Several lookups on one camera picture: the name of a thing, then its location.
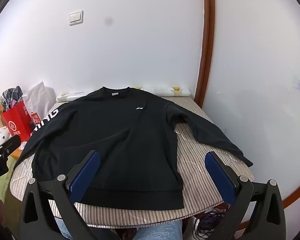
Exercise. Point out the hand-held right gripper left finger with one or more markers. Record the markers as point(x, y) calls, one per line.
point(85, 172)

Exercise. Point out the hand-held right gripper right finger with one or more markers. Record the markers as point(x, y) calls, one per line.
point(219, 177)

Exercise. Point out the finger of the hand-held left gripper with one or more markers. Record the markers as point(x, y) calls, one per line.
point(13, 142)

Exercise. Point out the black sweatshirt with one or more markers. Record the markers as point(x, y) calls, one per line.
point(110, 140)

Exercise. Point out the striped quilted mat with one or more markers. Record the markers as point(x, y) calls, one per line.
point(202, 180)

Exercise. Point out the green cloth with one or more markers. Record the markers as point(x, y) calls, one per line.
point(3, 187)

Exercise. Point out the large red paper bag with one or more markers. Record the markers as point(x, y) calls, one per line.
point(16, 122)

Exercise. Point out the small red paper bag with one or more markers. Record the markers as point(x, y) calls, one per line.
point(35, 120)

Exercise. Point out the plaid cloth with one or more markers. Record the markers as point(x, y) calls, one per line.
point(11, 97)

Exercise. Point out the white plastic bag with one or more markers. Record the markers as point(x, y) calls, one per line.
point(40, 95)

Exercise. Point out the brown wooden baseboard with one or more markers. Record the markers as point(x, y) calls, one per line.
point(297, 193)

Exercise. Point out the person's leg in jeans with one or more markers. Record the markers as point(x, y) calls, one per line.
point(160, 231)

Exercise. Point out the rolled fruit print tablecloth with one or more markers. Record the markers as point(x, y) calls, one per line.
point(162, 91)

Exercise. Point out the brown wooden door frame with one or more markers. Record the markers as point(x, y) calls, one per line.
point(207, 42)

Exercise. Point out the white light switch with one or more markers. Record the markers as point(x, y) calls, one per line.
point(76, 18)

